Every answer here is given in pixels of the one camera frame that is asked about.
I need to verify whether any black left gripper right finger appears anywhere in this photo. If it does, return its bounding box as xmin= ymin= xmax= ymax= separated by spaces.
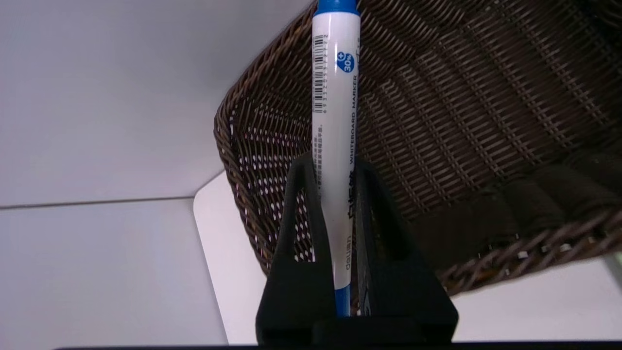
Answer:
xmin=355 ymin=158 xmax=459 ymax=337

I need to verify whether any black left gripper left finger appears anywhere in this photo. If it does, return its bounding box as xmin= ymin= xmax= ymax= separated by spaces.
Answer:
xmin=256 ymin=153 xmax=337 ymax=337

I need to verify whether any blue white whiteboard marker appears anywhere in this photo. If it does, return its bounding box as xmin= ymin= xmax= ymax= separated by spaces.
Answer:
xmin=311 ymin=0 xmax=362 ymax=317

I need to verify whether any dark brown wicker basket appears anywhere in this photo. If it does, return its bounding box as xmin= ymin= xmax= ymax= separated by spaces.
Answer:
xmin=214 ymin=0 xmax=622 ymax=297

